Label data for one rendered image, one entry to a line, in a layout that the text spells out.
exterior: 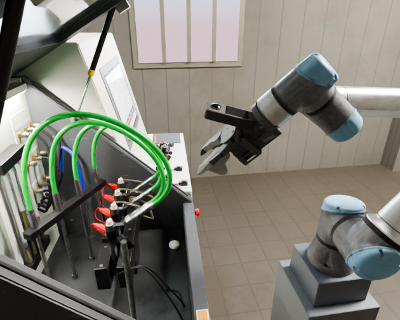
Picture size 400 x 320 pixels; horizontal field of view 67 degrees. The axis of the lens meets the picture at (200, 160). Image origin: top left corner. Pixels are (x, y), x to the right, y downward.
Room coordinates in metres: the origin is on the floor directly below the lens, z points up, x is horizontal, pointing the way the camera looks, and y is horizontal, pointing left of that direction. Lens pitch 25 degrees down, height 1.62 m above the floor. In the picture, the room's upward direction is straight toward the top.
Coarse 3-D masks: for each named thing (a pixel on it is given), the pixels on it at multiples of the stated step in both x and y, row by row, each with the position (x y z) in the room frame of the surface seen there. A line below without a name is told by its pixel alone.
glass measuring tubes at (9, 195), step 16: (16, 144) 0.81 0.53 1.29; (0, 160) 0.70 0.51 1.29; (16, 160) 0.75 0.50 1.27; (0, 176) 0.68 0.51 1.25; (16, 176) 0.75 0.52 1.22; (0, 192) 0.68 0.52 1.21; (16, 192) 0.72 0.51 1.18; (32, 192) 0.80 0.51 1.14; (0, 208) 0.67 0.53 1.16; (16, 208) 0.69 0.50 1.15; (16, 224) 0.68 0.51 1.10; (16, 240) 0.68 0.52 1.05; (48, 240) 0.80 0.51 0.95; (16, 256) 0.67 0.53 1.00; (32, 256) 0.72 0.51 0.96
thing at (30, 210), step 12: (48, 120) 0.68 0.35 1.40; (108, 120) 0.69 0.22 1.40; (36, 132) 0.67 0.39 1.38; (132, 132) 0.70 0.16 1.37; (24, 156) 0.67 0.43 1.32; (24, 168) 0.67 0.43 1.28; (168, 168) 0.71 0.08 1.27; (24, 180) 0.67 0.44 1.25; (168, 180) 0.71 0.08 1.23; (24, 192) 0.67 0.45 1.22; (168, 192) 0.71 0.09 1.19; (156, 204) 0.70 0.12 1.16
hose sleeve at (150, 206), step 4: (148, 204) 0.71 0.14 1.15; (152, 204) 0.70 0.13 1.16; (144, 208) 0.70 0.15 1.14; (148, 208) 0.70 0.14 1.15; (152, 208) 0.70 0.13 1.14; (136, 212) 0.71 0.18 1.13; (140, 212) 0.70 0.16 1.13; (144, 212) 0.70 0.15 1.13; (132, 216) 0.70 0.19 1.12; (136, 216) 0.69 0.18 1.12; (140, 216) 0.70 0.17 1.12; (132, 220) 0.69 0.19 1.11
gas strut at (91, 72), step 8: (112, 8) 1.02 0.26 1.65; (112, 16) 1.02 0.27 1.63; (104, 24) 1.01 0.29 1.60; (104, 32) 1.01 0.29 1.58; (104, 40) 1.01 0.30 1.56; (96, 48) 1.01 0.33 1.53; (96, 56) 1.00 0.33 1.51; (96, 64) 1.00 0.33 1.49; (88, 72) 1.00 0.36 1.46; (88, 80) 1.00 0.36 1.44; (80, 104) 0.99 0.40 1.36; (72, 120) 0.98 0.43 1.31
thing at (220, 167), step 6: (216, 150) 0.64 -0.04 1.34; (210, 156) 0.64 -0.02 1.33; (228, 156) 0.64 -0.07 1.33; (204, 162) 0.64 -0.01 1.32; (222, 162) 0.64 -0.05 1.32; (198, 168) 0.65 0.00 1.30; (204, 168) 0.63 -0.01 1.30; (210, 168) 0.63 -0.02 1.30; (216, 168) 0.64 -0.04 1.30; (222, 168) 0.64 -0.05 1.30; (198, 174) 0.65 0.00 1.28; (222, 174) 0.64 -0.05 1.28
